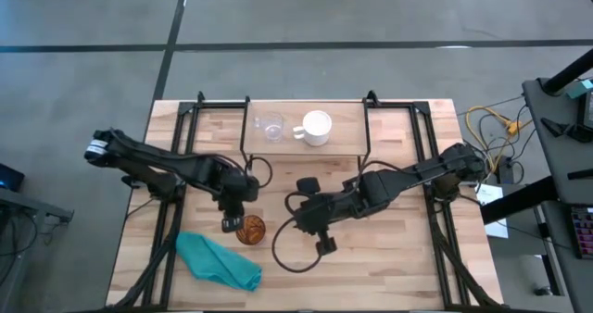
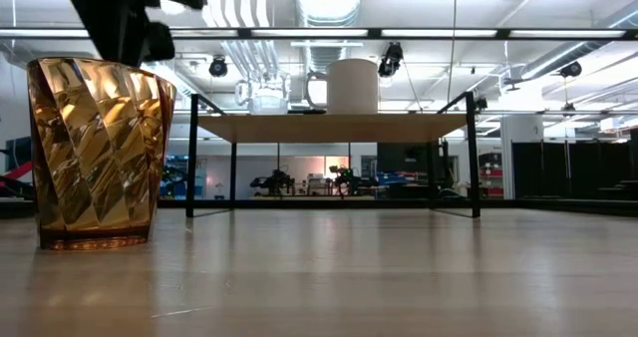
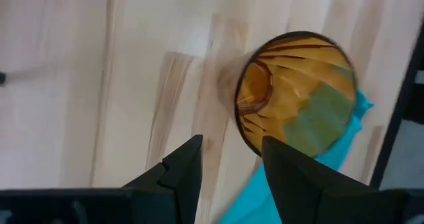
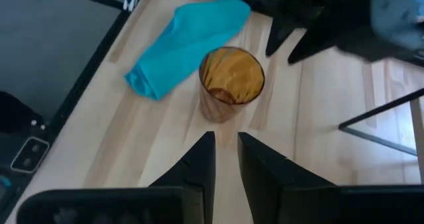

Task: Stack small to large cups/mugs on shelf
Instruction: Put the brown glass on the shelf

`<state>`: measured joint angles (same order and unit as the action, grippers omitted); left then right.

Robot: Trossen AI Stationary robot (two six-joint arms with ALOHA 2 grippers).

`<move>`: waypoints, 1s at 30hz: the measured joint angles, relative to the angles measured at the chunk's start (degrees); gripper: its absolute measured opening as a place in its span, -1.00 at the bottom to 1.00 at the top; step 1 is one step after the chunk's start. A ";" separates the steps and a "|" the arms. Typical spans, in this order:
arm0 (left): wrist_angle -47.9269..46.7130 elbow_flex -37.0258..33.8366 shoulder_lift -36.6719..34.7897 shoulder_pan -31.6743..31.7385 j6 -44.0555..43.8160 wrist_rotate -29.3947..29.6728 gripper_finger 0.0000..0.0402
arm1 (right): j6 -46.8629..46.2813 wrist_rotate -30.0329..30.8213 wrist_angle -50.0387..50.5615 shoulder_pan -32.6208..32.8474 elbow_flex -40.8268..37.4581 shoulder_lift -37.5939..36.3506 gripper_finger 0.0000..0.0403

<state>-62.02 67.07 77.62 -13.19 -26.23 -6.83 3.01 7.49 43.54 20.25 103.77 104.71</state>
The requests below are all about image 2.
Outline red storage rack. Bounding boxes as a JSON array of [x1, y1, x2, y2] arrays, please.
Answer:
[[477, 151, 505, 199]]

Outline wooden shelf with black legs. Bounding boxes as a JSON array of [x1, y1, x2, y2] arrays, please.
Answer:
[[184, 91, 482, 220]]

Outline black ceiling spotlight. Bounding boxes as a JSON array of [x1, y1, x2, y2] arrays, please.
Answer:
[[207, 55, 229, 79], [377, 41, 405, 79], [558, 60, 583, 80]]

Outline silver ventilation duct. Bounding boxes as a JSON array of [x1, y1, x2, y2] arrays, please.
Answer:
[[292, 0, 366, 75]]

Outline clear glass mug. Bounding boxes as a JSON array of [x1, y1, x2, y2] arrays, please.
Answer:
[[233, 71, 293, 117]]

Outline background robot station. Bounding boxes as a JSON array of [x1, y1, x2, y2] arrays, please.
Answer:
[[327, 164, 381, 199], [249, 166, 297, 197]]

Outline white column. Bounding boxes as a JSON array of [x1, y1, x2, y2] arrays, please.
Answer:
[[499, 114, 545, 201]]

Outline black partition panels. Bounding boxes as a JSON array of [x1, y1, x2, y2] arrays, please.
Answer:
[[511, 138, 638, 201]]

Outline black aluminium table frame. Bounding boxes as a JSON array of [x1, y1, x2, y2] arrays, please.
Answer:
[[0, 196, 638, 219]]

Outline white ceramic mug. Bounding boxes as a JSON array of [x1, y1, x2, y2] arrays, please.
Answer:
[[304, 58, 381, 116]]

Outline black overhead beam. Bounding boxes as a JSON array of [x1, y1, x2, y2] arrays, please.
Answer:
[[0, 26, 638, 42]]

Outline amber ribbed glass tumbler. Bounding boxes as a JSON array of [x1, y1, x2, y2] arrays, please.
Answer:
[[26, 57, 177, 251]]

